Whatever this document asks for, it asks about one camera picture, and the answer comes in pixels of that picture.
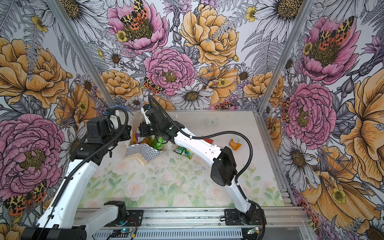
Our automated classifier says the green Lays chips bag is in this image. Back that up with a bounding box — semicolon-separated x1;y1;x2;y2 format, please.
150;136;167;151

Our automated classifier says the blue checkered paper bag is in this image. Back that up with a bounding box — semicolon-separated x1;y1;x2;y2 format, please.
124;111;173;166

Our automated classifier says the yellow orange snack bag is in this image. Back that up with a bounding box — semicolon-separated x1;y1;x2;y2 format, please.
140;136;153;145

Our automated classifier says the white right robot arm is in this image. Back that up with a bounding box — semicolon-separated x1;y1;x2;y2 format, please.
139;105;266;226

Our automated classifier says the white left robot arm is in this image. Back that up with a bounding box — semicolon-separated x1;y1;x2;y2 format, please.
21;116;132;240

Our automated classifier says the green white snack packet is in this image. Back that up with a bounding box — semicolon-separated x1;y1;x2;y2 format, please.
173;146;194;159

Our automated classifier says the floral table mat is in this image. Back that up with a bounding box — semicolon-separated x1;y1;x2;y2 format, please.
76;149;284;208

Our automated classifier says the small orange snack packet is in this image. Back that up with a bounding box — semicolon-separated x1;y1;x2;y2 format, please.
229;139;242;151

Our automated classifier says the black left corrugated cable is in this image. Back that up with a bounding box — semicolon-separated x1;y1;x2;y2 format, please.
50;106;130;208

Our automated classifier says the black corrugated cable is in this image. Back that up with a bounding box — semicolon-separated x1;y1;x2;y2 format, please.
147;95;254;184
50;106;130;208

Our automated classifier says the black right corrugated cable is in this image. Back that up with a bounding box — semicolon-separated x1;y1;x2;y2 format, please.
147;95;254;184

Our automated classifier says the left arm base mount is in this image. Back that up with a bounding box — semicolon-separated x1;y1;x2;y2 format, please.
117;210;144;227

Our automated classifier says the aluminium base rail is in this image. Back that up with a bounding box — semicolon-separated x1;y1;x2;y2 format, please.
89;206;317;240

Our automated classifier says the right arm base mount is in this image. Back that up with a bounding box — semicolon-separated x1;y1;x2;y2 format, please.
223;208;267;226

